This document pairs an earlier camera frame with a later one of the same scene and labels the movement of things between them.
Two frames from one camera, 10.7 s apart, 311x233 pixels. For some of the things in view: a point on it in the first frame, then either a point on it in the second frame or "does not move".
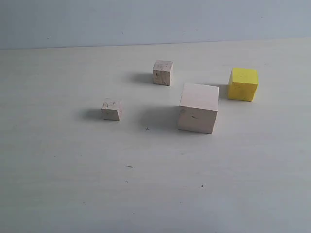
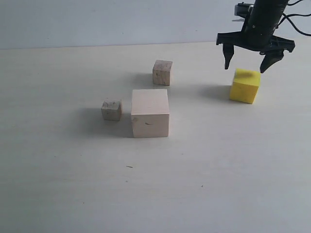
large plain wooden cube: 198,108 → 150,113
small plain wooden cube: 112,109 does not move
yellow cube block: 242,84 does not move
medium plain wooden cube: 162,72 does not move
